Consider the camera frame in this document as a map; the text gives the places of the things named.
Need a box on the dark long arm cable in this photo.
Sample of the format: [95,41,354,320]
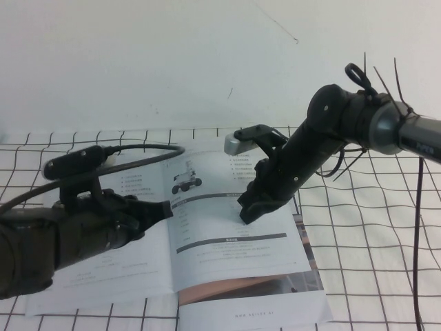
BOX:
[412,154,427,331]

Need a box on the white product booklet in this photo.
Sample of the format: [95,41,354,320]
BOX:
[25,137,334,325]

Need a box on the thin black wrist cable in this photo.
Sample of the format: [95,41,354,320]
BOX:
[318,146,349,180]

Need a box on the thick black left camera cable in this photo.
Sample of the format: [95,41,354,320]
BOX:
[0,143,186,215]

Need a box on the black ring clip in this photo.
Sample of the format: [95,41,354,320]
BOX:
[345,63,379,101]

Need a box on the silver right wrist camera with mount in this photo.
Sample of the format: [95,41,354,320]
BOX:
[223,124,289,160]

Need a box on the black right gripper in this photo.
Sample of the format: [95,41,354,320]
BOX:
[236,155,301,226]

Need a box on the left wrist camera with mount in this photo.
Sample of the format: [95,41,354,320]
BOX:
[42,145,117,203]

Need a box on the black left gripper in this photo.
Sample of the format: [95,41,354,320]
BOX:
[51,188,174,268]

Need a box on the white black-grid tablecloth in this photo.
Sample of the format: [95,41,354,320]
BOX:
[0,126,441,331]

